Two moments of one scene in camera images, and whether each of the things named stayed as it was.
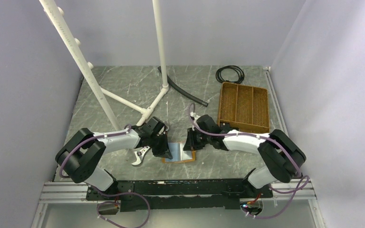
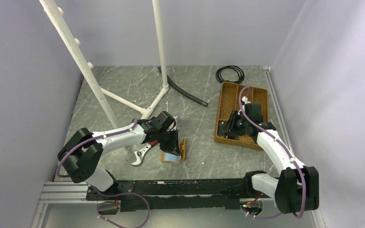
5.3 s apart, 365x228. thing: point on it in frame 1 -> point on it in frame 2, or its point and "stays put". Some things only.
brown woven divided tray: [244, 107] stays put
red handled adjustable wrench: [139, 155] stays put
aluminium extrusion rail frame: [300, 190] stays put
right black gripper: [190, 144] -> [231, 126]
